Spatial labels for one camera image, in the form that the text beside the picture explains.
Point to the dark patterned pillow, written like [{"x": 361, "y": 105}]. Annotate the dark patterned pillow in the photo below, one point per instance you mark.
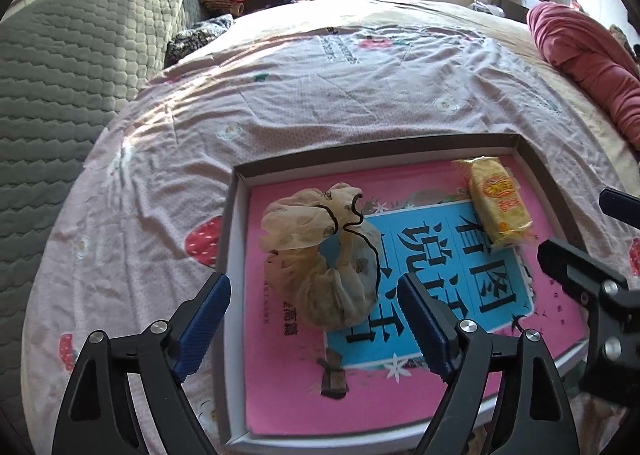
[{"x": 195, "y": 40}]

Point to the pink quilt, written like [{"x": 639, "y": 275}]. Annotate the pink quilt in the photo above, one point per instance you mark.
[{"x": 590, "y": 65}]

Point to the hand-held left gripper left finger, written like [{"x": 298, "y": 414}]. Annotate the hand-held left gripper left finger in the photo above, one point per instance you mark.
[{"x": 202, "y": 330}]

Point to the yellow snack packet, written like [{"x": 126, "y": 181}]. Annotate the yellow snack packet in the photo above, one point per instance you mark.
[{"x": 500, "y": 205}]

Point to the dark grey cardboard box tray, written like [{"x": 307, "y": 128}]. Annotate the dark grey cardboard box tray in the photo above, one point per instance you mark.
[{"x": 235, "y": 235}]

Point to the grey quilted headboard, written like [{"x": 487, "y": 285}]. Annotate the grey quilted headboard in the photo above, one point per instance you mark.
[{"x": 60, "y": 85}]

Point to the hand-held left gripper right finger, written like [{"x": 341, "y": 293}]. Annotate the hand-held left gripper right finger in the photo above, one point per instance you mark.
[{"x": 425, "y": 325}]

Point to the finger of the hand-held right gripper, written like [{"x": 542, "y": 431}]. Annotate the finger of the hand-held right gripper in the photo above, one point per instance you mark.
[
  {"x": 622, "y": 210},
  {"x": 575, "y": 267}
]

